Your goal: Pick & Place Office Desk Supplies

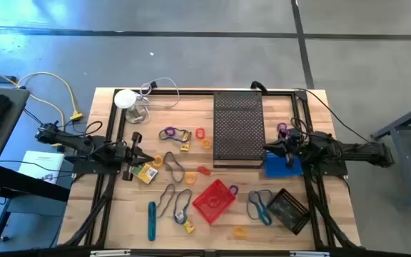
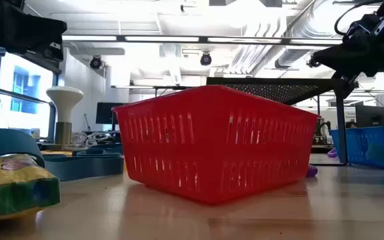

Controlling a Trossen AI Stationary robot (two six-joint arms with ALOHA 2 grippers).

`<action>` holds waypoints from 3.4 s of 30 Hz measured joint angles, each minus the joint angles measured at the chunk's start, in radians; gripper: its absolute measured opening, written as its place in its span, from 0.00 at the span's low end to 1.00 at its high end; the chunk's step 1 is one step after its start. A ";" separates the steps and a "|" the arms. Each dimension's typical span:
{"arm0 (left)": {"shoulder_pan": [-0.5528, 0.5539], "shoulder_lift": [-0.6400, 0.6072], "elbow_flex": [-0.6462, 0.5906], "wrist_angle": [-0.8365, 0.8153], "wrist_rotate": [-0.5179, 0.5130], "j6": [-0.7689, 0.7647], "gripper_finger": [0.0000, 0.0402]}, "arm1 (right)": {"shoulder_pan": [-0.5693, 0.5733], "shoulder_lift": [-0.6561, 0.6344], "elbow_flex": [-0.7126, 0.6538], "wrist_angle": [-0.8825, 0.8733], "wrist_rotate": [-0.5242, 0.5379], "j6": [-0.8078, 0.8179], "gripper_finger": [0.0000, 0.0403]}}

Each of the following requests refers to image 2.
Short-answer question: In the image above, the large window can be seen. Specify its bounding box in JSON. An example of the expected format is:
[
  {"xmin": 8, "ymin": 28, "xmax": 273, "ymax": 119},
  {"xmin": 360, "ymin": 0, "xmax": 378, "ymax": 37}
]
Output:
[{"xmin": 0, "ymin": 49, "xmax": 59, "ymax": 141}]

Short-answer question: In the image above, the blue plastic basket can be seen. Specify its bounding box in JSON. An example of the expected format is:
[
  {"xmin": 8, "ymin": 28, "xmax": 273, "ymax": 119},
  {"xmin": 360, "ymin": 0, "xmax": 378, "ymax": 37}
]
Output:
[{"xmin": 329, "ymin": 125, "xmax": 384, "ymax": 169}]

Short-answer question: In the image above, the long ceiling light rail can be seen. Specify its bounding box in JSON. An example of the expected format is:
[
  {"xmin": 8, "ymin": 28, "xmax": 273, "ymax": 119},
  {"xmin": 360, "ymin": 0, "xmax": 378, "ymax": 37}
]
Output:
[{"xmin": 61, "ymin": 34, "xmax": 345, "ymax": 47}]

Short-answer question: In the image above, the white lamp cable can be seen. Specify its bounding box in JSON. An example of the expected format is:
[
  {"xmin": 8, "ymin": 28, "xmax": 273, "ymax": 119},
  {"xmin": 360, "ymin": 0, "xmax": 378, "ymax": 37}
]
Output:
[{"xmin": 71, "ymin": 131, "xmax": 121, "ymax": 147}]

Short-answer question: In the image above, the dark computer monitor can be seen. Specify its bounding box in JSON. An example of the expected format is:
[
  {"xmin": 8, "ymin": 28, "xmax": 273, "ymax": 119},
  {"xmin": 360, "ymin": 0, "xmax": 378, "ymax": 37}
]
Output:
[
  {"xmin": 95, "ymin": 102, "xmax": 121, "ymax": 126},
  {"xmin": 355, "ymin": 105, "xmax": 384, "ymax": 128}
]

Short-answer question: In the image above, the black ceiling camera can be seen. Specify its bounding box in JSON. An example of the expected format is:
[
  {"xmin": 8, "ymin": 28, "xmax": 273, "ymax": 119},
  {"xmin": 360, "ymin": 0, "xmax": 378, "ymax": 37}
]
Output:
[
  {"xmin": 89, "ymin": 55, "xmax": 103, "ymax": 70},
  {"xmin": 199, "ymin": 52, "xmax": 213, "ymax": 67}
]

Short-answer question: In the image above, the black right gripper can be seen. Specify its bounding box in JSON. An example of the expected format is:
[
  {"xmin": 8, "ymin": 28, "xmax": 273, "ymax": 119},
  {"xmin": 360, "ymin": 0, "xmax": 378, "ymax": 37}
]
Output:
[{"xmin": 311, "ymin": 0, "xmax": 384, "ymax": 99}]

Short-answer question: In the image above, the yellow green packet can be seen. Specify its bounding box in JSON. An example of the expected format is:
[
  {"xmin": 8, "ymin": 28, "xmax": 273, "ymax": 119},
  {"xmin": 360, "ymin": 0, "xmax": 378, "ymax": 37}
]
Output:
[{"xmin": 0, "ymin": 153, "xmax": 61, "ymax": 223}]

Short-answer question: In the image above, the teal blue tray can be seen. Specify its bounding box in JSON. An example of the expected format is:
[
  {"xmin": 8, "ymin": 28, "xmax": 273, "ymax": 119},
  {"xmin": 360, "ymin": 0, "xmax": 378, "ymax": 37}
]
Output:
[{"xmin": 0, "ymin": 128, "xmax": 125, "ymax": 183}]

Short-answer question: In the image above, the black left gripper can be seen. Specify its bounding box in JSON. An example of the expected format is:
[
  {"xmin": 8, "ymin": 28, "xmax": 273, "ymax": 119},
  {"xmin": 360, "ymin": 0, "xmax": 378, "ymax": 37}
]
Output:
[{"xmin": 0, "ymin": 0, "xmax": 68, "ymax": 63}]

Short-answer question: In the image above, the black perforated metal shelf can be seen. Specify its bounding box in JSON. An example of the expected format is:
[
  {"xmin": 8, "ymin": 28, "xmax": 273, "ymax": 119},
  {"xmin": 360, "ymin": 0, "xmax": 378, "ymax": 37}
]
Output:
[{"xmin": 206, "ymin": 77, "xmax": 349, "ymax": 167}]

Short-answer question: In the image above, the white mushroom table lamp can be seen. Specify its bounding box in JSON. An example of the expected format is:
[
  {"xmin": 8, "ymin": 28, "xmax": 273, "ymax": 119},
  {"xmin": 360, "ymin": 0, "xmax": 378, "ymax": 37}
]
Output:
[{"xmin": 45, "ymin": 85, "xmax": 85, "ymax": 146}]

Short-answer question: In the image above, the silver ventilation duct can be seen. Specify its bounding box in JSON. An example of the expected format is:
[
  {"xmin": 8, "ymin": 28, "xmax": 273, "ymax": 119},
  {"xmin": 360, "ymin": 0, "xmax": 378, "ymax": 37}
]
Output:
[{"xmin": 231, "ymin": 0, "xmax": 349, "ymax": 76}]

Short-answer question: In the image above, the red plastic basket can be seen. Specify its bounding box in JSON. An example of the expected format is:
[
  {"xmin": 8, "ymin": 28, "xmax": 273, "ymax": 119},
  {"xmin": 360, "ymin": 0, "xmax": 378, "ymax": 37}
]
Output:
[{"xmin": 111, "ymin": 85, "xmax": 321, "ymax": 205}]

